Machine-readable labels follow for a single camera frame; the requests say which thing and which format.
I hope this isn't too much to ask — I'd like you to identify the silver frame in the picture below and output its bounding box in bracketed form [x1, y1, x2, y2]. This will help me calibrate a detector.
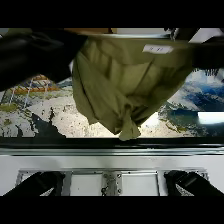
[0, 146, 224, 197]

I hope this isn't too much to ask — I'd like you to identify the olive green garment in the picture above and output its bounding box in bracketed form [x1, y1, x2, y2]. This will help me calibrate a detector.
[71, 33, 195, 142]

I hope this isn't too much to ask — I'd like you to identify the white fringed garment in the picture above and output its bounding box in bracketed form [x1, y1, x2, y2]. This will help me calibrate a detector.
[189, 28, 224, 78]

